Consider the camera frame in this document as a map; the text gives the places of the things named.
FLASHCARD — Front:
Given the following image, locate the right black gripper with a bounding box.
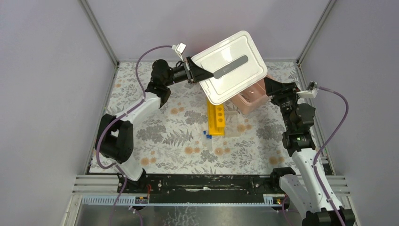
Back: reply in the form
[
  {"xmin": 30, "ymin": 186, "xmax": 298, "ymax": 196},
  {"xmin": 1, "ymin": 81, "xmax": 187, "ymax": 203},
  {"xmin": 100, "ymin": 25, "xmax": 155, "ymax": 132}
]
[{"xmin": 263, "ymin": 78, "xmax": 302, "ymax": 132}]

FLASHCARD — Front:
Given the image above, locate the white plastic box lid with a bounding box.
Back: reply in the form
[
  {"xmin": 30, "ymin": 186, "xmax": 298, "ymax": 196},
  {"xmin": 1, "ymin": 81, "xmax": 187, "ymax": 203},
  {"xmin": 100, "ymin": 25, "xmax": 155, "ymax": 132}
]
[{"xmin": 191, "ymin": 31, "xmax": 268, "ymax": 105}]

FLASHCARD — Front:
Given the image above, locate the pink plastic storage box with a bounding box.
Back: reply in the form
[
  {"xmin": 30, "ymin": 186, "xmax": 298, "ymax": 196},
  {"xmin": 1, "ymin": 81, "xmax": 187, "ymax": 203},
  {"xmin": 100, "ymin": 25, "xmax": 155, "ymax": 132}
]
[{"xmin": 230, "ymin": 79, "xmax": 271, "ymax": 114}]

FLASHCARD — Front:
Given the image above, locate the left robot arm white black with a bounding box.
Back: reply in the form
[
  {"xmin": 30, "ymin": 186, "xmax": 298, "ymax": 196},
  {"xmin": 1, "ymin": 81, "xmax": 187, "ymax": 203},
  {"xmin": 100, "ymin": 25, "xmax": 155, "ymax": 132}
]
[{"xmin": 95, "ymin": 57, "xmax": 214, "ymax": 194}]

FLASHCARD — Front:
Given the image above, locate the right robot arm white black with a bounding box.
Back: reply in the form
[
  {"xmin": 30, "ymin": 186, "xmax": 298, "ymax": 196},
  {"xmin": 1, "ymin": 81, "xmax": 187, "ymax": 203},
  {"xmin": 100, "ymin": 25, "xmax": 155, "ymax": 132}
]
[{"xmin": 264, "ymin": 77, "xmax": 356, "ymax": 226}]

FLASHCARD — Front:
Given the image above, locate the yellow test tube rack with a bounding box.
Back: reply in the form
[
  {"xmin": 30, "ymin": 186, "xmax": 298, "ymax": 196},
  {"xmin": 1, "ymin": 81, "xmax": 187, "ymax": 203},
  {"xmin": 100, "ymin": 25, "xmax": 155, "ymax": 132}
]
[{"xmin": 207, "ymin": 100, "xmax": 225, "ymax": 136}]

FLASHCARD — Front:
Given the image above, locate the clear plastic container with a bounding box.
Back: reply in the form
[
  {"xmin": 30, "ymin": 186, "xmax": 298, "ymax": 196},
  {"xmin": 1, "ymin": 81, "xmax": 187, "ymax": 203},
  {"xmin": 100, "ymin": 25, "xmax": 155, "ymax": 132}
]
[{"xmin": 224, "ymin": 111, "xmax": 240, "ymax": 137}]

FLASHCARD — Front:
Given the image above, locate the clear tube blue cap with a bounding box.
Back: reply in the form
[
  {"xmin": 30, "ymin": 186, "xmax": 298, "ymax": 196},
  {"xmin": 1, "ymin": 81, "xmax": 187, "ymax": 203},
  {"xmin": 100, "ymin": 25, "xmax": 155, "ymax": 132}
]
[
  {"xmin": 206, "ymin": 134, "xmax": 213, "ymax": 152},
  {"xmin": 202, "ymin": 130, "xmax": 213, "ymax": 152}
]

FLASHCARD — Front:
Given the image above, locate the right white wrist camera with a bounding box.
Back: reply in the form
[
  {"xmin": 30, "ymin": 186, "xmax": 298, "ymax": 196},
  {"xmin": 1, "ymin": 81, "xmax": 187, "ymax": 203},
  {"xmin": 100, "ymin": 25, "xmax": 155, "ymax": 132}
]
[{"xmin": 297, "ymin": 81, "xmax": 319, "ymax": 98}]

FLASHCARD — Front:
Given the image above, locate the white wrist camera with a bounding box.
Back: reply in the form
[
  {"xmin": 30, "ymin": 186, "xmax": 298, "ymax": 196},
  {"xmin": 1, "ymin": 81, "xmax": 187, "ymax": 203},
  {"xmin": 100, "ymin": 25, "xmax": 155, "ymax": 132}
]
[
  {"xmin": 172, "ymin": 43, "xmax": 186, "ymax": 61},
  {"xmin": 297, "ymin": 81, "xmax": 319, "ymax": 98}
]

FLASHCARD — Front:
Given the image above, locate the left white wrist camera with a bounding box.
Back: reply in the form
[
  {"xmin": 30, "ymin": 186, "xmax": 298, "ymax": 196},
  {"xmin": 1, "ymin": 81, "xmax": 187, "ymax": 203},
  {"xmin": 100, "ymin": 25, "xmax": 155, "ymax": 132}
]
[{"xmin": 172, "ymin": 43, "xmax": 186, "ymax": 61}]

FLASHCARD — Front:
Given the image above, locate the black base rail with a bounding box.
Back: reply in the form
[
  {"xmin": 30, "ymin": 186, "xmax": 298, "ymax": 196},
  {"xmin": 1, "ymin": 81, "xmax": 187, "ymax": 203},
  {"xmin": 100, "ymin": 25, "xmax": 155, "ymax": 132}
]
[{"xmin": 117, "ymin": 174, "xmax": 286, "ymax": 201}]

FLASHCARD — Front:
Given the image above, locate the white slotted cable duct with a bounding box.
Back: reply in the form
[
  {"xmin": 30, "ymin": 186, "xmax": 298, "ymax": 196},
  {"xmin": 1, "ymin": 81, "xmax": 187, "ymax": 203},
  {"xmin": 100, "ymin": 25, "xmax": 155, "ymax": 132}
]
[{"xmin": 81, "ymin": 195, "xmax": 284, "ymax": 208}]

